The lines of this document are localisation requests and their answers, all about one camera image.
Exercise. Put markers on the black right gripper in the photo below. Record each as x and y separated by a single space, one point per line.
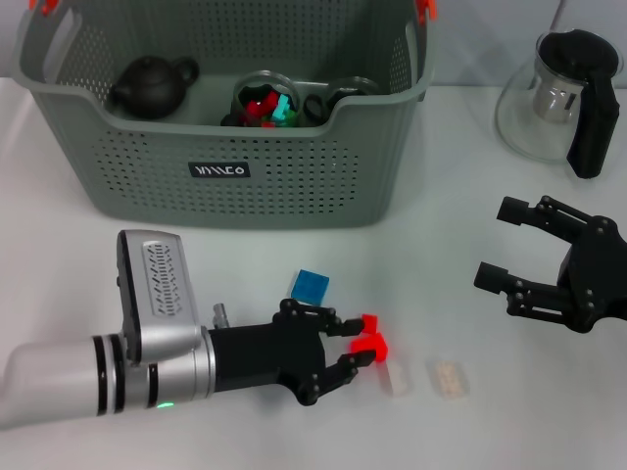
597 279

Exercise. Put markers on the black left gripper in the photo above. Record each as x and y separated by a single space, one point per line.
274 352

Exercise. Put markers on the large red slope brick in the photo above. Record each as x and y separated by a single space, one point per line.
367 345

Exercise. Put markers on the small red square brick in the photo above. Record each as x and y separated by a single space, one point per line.
371 323

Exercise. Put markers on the white translucent brick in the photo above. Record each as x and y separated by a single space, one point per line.
398 379

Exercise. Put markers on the cyan square brick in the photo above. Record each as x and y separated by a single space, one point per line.
280 108

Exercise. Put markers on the small red rounded brick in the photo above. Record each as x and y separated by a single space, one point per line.
252 106

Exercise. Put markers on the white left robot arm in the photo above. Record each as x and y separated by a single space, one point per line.
73 377

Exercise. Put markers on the grey perforated storage bin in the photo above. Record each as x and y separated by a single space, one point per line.
196 196

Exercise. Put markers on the blue square brick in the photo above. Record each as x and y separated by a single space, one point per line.
311 286

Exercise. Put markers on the beige studded brick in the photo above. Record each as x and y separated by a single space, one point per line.
448 379

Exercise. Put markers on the black clay teapot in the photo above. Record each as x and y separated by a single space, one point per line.
147 88

